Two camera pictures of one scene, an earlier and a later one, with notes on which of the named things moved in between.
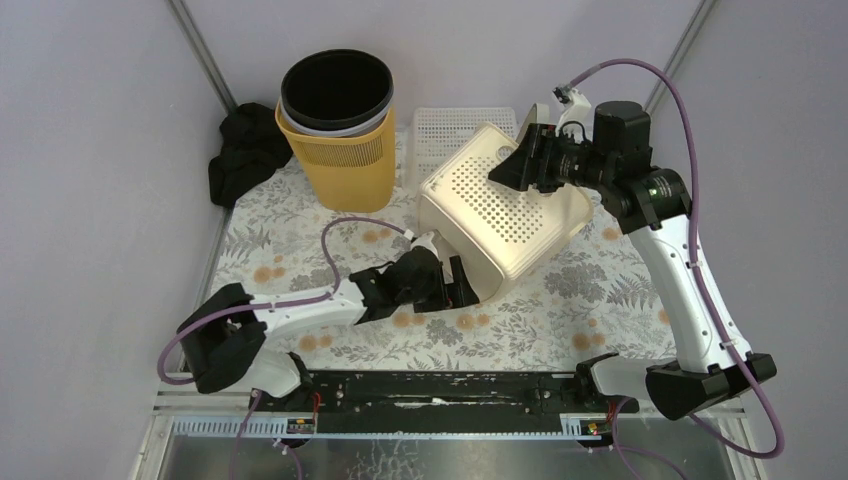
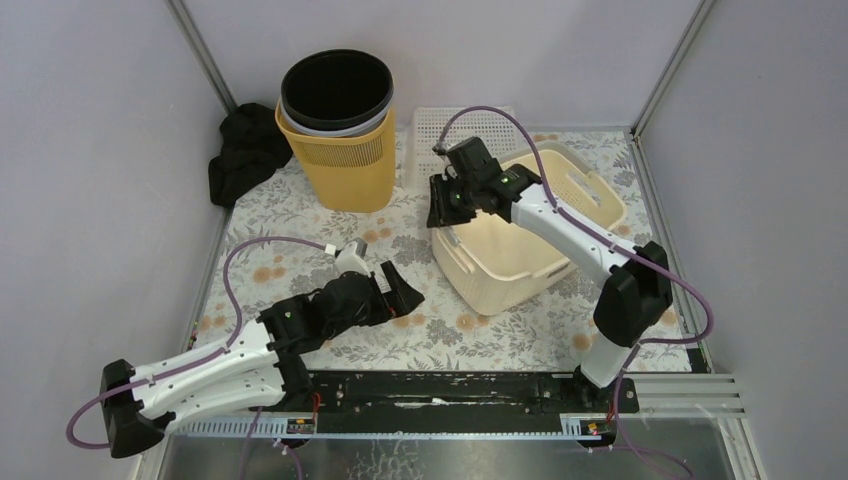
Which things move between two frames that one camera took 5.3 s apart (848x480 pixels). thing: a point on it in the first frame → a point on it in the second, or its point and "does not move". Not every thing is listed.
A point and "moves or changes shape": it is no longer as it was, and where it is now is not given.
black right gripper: [528, 164] → [438, 213]
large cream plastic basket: [505, 240] moves or changes shape
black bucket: [334, 89] does not move
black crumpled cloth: [254, 145] does not move
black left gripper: [448, 287] → [383, 295]
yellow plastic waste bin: [347, 174] does not move
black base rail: [439, 401] does not move
